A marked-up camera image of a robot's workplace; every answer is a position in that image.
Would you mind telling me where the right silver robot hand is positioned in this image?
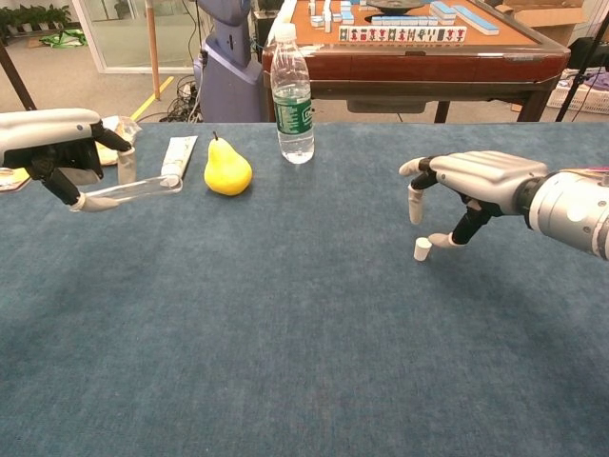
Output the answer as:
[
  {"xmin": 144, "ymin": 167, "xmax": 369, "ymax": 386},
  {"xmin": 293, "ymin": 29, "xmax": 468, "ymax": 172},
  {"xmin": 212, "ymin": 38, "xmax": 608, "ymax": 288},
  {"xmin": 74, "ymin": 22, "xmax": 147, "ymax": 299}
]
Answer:
[{"xmin": 398, "ymin": 150, "xmax": 550, "ymax": 249}]

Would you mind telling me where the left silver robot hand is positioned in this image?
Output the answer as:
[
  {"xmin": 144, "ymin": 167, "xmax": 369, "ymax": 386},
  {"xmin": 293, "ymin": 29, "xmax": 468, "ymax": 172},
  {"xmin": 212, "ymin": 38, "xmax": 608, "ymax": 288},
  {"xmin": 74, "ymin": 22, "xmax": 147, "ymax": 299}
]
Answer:
[{"xmin": 0, "ymin": 108, "xmax": 137, "ymax": 214}]

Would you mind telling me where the white rubber stopper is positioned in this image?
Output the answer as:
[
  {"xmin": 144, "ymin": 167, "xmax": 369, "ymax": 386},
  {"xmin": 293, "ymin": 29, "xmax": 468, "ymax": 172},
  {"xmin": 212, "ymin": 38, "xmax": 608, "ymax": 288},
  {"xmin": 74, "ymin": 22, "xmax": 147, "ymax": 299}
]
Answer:
[{"xmin": 412, "ymin": 236, "xmax": 434, "ymax": 262}]

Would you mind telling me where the clear glass test tube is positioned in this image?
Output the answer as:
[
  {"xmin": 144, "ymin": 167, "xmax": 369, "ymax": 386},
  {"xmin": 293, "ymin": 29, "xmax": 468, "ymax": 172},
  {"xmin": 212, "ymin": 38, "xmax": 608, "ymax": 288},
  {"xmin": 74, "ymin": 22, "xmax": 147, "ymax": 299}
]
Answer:
[{"xmin": 85, "ymin": 173, "xmax": 185, "ymax": 204}]

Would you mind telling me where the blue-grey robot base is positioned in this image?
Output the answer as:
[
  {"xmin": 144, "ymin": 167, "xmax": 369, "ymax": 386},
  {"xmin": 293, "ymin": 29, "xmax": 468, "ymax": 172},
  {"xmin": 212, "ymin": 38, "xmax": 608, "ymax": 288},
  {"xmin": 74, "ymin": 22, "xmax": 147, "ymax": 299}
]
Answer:
[{"xmin": 192, "ymin": 0, "xmax": 267, "ymax": 124}]

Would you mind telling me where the white toothpaste tube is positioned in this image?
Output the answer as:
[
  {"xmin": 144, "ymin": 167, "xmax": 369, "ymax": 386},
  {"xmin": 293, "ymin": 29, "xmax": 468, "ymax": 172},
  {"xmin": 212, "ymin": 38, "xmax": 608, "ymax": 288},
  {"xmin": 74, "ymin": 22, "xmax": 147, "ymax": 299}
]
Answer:
[{"xmin": 158, "ymin": 135, "xmax": 199, "ymax": 190}]

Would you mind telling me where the black slanted table leg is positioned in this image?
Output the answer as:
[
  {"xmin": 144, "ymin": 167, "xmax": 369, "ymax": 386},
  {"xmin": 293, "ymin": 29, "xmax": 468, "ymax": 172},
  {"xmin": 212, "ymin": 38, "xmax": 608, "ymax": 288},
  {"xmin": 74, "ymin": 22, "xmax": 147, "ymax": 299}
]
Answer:
[{"xmin": 0, "ymin": 40, "xmax": 38, "ymax": 112}]

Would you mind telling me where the razor on yellow blister card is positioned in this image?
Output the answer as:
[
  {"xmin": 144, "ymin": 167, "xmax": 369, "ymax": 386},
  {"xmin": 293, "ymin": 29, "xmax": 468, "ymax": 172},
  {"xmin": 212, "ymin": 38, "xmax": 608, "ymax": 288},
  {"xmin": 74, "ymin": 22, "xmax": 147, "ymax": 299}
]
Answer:
[{"xmin": 0, "ymin": 166, "xmax": 32, "ymax": 193}]

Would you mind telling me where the clear plastic snack bag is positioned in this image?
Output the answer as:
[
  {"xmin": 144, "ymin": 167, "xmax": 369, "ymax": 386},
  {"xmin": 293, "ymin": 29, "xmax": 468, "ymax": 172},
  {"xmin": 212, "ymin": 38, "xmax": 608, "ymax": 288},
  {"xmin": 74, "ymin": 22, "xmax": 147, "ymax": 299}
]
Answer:
[{"xmin": 97, "ymin": 115, "xmax": 143, "ymax": 167}]

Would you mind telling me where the green bag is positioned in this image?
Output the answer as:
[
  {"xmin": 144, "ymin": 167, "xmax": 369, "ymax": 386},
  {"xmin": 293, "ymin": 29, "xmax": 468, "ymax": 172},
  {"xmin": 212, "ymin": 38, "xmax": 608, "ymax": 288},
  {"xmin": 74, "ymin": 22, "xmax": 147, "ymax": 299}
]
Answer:
[{"xmin": 39, "ymin": 28, "xmax": 89, "ymax": 49}]

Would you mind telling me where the black tripod stand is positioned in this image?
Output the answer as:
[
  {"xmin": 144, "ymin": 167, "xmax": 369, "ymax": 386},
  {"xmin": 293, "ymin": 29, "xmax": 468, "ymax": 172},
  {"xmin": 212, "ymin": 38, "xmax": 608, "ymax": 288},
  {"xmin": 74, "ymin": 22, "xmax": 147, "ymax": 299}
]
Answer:
[{"xmin": 555, "ymin": 13, "xmax": 609, "ymax": 123}]

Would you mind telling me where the row of potted plants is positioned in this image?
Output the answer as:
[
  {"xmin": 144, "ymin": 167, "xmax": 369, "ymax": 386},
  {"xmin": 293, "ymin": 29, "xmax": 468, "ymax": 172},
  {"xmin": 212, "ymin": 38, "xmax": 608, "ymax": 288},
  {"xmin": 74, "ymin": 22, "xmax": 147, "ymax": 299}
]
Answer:
[{"xmin": 0, "ymin": 4, "xmax": 72, "ymax": 34}]

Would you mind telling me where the white framed glass partition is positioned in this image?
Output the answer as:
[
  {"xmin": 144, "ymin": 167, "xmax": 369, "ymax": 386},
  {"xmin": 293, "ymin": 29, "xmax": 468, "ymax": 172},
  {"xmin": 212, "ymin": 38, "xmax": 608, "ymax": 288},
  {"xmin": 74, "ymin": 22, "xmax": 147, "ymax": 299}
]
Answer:
[{"xmin": 70, "ymin": 0, "xmax": 206, "ymax": 75}]

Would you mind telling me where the white plastic basket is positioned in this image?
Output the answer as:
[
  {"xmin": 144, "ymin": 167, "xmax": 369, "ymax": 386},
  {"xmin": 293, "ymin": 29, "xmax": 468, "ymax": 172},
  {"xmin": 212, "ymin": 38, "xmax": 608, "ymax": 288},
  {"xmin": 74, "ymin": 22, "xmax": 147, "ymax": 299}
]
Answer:
[{"xmin": 545, "ymin": 69, "xmax": 609, "ymax": 114}]

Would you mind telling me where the brown mahjong table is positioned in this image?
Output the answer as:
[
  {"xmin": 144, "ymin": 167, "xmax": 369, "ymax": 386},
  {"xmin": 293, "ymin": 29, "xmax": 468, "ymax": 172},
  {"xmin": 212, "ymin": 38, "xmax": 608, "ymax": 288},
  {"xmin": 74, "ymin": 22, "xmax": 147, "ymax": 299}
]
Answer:
[{"xmin": 261, "ymin": 0, "xmax": 572, "ymax": 124}]

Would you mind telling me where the wooden pole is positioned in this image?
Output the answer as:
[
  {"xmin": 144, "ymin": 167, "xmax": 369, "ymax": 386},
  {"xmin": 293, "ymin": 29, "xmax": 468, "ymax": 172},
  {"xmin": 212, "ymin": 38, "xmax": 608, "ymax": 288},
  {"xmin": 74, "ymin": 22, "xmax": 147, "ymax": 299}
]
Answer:
[{"xmin": 145, "ymin": 0, "xmax": 162, "ymax": 101}]

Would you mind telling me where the blue-backed mahjong tile row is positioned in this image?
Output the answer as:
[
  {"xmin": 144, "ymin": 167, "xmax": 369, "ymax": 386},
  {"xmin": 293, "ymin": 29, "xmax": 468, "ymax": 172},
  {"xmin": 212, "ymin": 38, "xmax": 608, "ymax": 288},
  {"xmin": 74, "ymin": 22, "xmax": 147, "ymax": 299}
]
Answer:
[
  {"xmin": 451, "ymin": 4, "xmax": 500, "ymax": 36},
  {"xmin": 370, "ymin": 15, "xmax": 442, "ymax": 27}
]

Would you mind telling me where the face-up mahjong tile row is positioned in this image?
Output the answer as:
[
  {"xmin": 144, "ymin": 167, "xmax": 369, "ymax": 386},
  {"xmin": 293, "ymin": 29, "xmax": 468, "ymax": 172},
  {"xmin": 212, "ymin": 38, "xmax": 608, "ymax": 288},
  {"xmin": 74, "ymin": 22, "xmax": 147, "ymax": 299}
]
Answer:
[{"xmin": 338, "ymin": 25, "xmax": 468, "ymax": 44}]

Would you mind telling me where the brown cardboard box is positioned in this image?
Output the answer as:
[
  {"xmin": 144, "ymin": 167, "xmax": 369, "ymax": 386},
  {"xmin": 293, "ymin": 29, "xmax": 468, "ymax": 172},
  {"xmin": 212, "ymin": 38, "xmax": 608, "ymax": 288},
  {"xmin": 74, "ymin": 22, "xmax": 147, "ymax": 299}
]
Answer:
[{"xmin": 494, "ymin": 0, "xmax": 587, "ymax": 47}]

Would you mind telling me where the yellow pear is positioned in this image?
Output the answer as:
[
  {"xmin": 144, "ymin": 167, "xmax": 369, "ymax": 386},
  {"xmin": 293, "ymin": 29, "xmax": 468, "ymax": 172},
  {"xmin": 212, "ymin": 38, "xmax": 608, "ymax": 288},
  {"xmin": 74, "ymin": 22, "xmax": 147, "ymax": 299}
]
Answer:
[{"xmin": 204, "ymin": 130, "xmax": 254, "ymax": 197}]

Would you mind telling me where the clear water bottle green label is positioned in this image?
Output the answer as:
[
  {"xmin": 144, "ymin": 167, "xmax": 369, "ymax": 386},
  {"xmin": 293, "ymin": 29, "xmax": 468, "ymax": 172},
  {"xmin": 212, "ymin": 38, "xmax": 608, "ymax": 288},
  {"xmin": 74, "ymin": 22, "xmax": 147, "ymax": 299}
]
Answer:
[{"xmin": 269, "ymin": 22, "xmax": 316, "ymax": 166}]

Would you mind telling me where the blue felt table cloth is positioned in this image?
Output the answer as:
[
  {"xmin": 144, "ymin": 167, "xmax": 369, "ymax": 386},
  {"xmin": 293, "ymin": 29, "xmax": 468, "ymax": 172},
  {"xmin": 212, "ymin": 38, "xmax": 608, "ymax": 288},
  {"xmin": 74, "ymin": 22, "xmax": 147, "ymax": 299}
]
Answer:
[{"xmin": 0, "ymin": 121, "xmax": 609, "ymax": 457}]

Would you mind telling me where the tangle of floor cables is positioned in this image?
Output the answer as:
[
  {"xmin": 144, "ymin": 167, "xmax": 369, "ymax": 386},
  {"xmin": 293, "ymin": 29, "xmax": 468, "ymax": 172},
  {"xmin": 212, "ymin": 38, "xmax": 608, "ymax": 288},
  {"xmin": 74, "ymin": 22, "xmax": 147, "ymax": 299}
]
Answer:
[{"xmin": 159, "ymin": 75, "xmax": 204, "ymax": 124}]

